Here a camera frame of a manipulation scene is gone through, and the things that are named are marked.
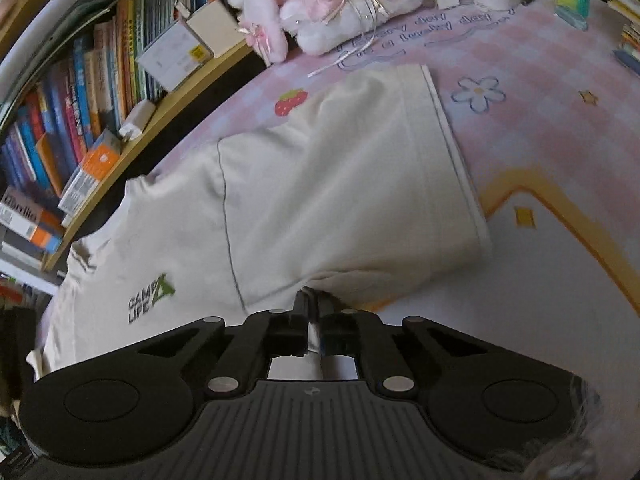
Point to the green yellow translucent block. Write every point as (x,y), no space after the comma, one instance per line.
(572,5)

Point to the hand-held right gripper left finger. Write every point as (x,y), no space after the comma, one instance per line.
(299,320)

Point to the pink white plush bunny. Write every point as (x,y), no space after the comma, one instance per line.
(325,15)

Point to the wooden bookshelf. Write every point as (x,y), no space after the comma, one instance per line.
(160,127)

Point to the stack of books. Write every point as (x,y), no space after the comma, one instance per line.
(625,15)

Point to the pink checked cartoon table mat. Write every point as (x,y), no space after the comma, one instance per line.
(550,110)

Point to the white flat device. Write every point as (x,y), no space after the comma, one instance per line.
(45,40)

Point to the white carton with orange end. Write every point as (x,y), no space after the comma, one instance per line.
(95,165)

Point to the white charger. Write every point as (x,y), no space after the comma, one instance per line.
(137,120)

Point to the cream box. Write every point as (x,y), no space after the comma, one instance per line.
(212,27)

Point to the white orange blue carton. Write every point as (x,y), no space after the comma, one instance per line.
(25,215)

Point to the white box with yellow label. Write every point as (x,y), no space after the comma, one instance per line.
(170,55)

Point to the beige printed t-shirt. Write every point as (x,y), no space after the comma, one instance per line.
(325,170)

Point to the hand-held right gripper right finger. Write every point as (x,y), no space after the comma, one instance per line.
(330,325)

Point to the row of colourful books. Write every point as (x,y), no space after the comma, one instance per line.
(75,90)

